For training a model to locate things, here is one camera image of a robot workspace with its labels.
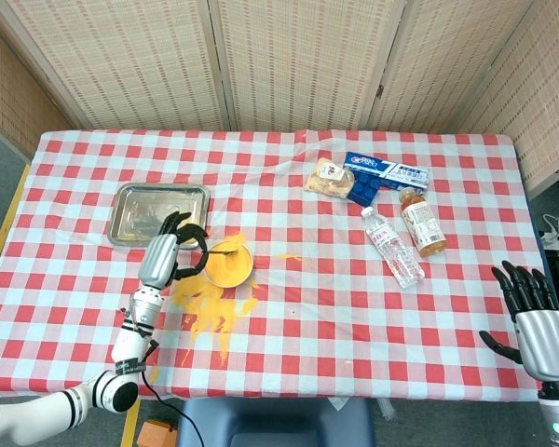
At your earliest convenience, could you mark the red white checkered tablecloth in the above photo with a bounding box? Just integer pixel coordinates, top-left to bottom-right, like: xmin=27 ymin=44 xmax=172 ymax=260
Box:
xmin=0 ymin=129 xmax=559 ymax=402

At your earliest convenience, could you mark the amber tea bottle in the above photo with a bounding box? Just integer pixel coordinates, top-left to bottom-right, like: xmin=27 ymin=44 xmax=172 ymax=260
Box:
xmin=398 ymin=187 xmax=448 ymax=258

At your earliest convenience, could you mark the dark blue seat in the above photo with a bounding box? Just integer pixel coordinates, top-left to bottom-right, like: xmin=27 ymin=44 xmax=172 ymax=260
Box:
xmin=176 ymin=398 xmax=376 ymax=447

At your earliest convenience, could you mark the white cable bundle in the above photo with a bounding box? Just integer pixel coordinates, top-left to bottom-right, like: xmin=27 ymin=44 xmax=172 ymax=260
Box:
xmin=539 ymin=212 xmax=559 ymax=244

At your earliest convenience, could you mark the woven folding screen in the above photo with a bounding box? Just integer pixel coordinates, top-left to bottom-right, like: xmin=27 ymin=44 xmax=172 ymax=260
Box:
xmin=0 ymin=0 xmax=559 ymax=196

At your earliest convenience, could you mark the blue white toothpaste box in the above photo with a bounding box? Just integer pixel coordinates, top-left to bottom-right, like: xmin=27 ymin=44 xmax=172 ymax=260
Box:
xmin=343 ymin=151 xmax=432 ymax=192

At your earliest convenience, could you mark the off-white bowl of yellow powder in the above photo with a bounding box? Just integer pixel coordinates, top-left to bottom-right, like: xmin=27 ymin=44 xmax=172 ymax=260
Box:
xmin=203 ymin=240 xmax=255 ymax=289

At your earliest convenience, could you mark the stainless steel tray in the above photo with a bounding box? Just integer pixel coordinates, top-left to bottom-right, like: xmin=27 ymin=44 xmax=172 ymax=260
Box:
xmin=106 ymin=183 xmax=211 ymax=248

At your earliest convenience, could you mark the black cable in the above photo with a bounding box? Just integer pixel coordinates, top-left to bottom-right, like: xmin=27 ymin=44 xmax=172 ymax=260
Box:
xmin=140 ymin=367 xmax=202 ymax=447

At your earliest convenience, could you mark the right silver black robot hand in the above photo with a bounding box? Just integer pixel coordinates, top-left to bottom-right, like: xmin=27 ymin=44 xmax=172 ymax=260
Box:
xmin=478 ymin=260 xmax=559 ymax=383

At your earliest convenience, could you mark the bread in clear bag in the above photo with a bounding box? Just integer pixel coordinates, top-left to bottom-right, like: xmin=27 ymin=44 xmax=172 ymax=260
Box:
xmin=304 ymin=157 xmax=357 ymax=200

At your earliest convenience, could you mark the clear plastic water bottle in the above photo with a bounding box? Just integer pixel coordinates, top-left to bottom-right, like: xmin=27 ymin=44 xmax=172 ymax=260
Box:
xmin=361 ymin=206 xmax=426 ymax=290

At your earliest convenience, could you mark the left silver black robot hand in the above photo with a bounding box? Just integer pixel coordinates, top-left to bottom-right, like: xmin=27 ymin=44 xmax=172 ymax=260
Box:
xmin=138 ymin=210 xmax=210 ymax=291

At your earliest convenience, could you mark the orange box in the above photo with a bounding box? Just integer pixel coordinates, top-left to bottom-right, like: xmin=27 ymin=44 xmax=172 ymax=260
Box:
xmin=137 ymin=417 xmax=179 ymax=447

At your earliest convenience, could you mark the spilled yellow powder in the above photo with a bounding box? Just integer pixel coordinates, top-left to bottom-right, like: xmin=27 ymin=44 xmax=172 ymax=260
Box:
xmin=146 ymin=232 xmax=304 ymax=387

